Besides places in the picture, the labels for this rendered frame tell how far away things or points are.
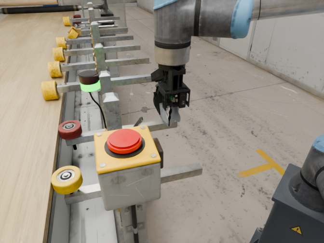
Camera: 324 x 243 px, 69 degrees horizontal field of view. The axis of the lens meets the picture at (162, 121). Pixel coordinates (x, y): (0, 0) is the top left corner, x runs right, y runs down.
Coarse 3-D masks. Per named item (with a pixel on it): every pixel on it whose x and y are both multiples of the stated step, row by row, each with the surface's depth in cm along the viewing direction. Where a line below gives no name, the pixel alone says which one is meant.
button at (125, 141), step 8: (112, 136) 28; (120, 136) 28; (128, 136) 28; (136, 136) 28; (112, 144) 26; (120, 144) 26; (128, 144) 26; (136, 144) 27; (120, 152) 26; (128, 152) 26
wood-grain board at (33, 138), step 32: (0, 32) 203; (32, 32) 203; (64, 32) 203; (0, 64) 140; (32, 64) 140; (0, 96) 106; (32, 96) 106; (64, 96) 112; (0, 128) 86; (32, 128) 86; (0, 160) 72; (32, 160) 72; (0, 192) 62; (32, 192) 62; (0, 224) 54; (32, 224) 54
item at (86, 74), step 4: (84, 72) 74; (88, 72) 74; (92, 72) 74; (96, 72) 74; (80, 76) 72; (84, 76) 72; (88, 76) 72; (92, 76) 72; (84, 84) 73; (88, 84) 73; (100, 88) 76; (88, 92) 77; (100, 92) 76; (92, 96) 78; (100, 108) 81; (104, 120) 84
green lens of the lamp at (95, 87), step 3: (99, 81) 76; (81, 84) 73; (93, 84) 73; (96, 84) 74; (99, 84) 76; (81, 87) 74; (84, 87) 73; (87, 87) 73; (90, 87) 73; (93, 87) 74; (96, 87) 74; (99, 87) 76; (84, 90) 74; (87, 90) 74; (90, 90) 74; (93, 90) 74
